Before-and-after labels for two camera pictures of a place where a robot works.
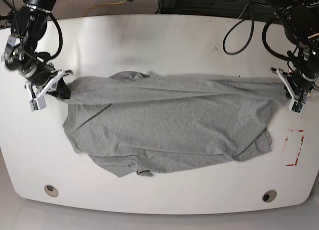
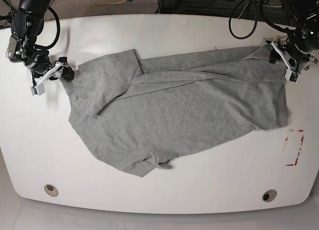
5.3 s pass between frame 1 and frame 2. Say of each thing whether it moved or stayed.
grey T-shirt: moved
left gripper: moved
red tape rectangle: stayed
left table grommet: stayed
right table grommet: stayed
